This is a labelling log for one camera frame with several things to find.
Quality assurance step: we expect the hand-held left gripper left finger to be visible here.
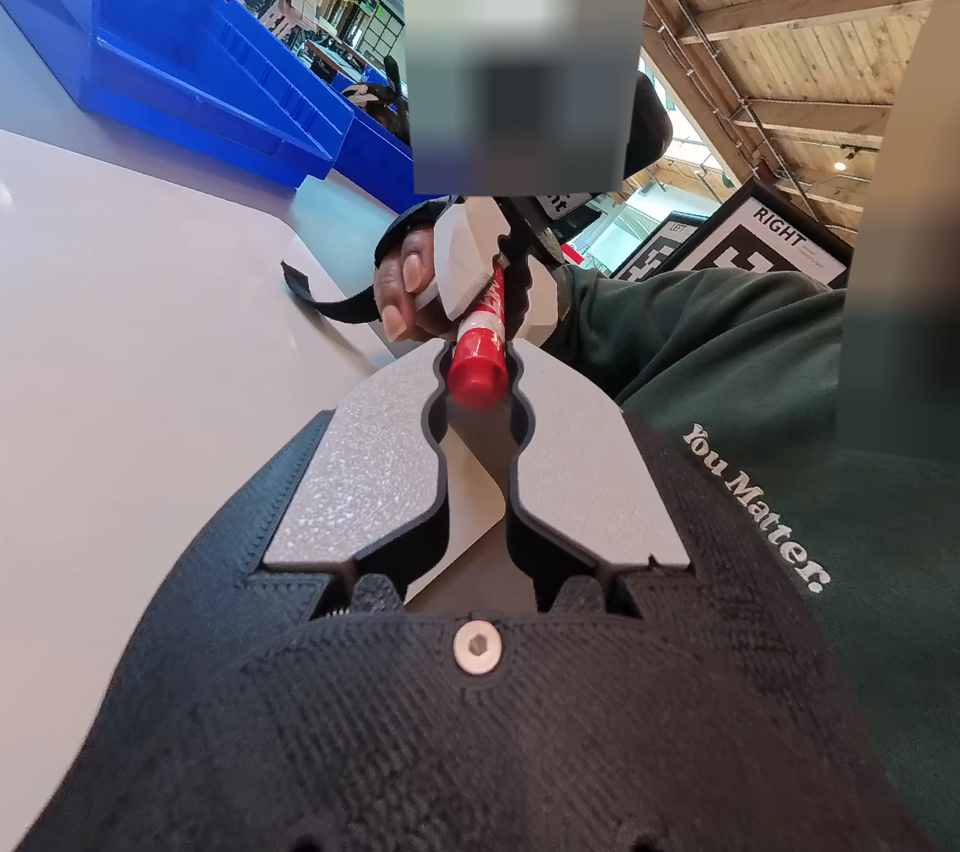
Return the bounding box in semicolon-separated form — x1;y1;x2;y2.
262;337;453;579

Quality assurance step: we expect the blue plastic bin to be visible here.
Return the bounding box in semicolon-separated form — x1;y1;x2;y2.
0;0;355;189
333;68;445;215

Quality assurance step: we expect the red marker cap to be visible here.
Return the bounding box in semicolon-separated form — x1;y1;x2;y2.
447;323;511;410

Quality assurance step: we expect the large black white tag sign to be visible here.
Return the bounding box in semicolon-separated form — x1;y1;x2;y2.
675;180;854;290

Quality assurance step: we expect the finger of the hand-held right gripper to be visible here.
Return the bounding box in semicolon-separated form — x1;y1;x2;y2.
523;258;573;344
416;195;505;322

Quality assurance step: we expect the person's right hand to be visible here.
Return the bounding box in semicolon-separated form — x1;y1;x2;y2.
372;225;460;344

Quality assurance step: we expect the person's green sweatshirt torso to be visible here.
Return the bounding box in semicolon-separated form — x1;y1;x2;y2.
622;402;960;841

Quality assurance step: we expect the small black white tag sign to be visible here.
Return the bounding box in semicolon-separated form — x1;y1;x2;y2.
611;213;710;283

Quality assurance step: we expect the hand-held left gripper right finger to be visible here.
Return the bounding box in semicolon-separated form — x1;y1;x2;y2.
506;337;693;581

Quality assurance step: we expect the white whiteboard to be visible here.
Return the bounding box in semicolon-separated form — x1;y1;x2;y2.
0;128;507;845

